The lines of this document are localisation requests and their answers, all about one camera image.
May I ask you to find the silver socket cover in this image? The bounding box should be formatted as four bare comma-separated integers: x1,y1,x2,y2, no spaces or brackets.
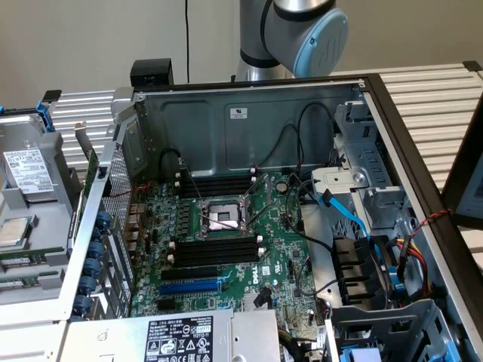
243,173,275,227

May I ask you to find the CPU socket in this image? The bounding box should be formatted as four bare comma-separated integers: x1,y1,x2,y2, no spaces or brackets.
195,198,253,238

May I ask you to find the open silver PC case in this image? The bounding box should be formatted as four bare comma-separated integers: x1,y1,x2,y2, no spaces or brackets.
67,73,483,362

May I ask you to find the thin metal locking lever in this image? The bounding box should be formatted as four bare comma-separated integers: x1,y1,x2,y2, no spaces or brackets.
198,203,275,230
180,158,211,204

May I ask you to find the white case sticker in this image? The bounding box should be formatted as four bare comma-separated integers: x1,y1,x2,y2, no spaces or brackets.
225,106,250,121

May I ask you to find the green Dell motherboard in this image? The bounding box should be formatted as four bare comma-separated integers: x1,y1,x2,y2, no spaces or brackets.
130,171,333,331

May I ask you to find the long black expansion slot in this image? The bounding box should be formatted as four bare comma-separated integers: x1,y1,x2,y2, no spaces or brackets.
161,265,220,283

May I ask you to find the blue expansion slot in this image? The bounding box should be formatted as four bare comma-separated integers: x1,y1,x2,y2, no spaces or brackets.
158,281,222,297

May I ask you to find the silver finned chipset heatsink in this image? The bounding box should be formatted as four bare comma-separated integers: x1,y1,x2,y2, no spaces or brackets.
243,292,265,311

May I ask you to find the black fan shroud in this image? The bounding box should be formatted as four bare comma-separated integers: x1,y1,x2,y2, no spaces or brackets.
331,234,397,307

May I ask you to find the silver disk bay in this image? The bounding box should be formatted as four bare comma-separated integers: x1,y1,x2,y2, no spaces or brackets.
311,94,416,242

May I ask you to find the black box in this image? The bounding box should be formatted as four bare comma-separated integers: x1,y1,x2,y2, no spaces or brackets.
130,58,175,88

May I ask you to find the green graphics card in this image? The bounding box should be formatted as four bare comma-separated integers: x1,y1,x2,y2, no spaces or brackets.
75,121,100,201

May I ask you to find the grey plastic drive cage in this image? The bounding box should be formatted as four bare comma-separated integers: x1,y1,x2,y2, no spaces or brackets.
325,297,460,362

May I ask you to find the silver power supply unit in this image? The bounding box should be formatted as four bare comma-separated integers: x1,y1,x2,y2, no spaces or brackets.
67,305,280,362

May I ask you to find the blue disk carrier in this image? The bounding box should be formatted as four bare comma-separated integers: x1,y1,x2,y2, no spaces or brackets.
0,100,57,133

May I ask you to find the silver hard disk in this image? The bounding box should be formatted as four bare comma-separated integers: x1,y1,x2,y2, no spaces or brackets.
0,115,57,203

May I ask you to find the black framed monitor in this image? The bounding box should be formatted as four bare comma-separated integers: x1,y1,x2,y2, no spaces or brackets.
441,97,483,275

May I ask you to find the silver CPU chip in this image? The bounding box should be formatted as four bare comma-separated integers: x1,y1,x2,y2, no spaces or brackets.
0,216,32,252

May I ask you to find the thin black wire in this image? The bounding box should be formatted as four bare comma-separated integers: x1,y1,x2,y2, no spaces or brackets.
263,124,303,170
297,102,337,169

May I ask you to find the thick black looped cable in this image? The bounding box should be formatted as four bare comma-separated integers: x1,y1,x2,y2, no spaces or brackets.
158,148,189,178

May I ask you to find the blue SATA wire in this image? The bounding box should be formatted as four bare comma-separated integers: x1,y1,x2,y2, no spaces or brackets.
318,189,407,301

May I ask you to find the black angled cable plug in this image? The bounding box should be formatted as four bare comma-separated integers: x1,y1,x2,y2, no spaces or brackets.
254,288,272,308

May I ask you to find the red black twisted wire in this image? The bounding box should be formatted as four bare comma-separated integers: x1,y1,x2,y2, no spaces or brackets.
417,208,454,228
101,180,155,203

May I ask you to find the long black cable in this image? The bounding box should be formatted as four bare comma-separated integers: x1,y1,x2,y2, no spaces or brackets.
184,0,190,84

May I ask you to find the braided yellow black wire bundle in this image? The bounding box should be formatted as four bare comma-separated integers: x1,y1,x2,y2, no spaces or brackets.
278,327,303,346

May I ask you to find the coloured power wire bundle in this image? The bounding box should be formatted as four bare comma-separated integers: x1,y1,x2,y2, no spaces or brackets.
392,233,435,299

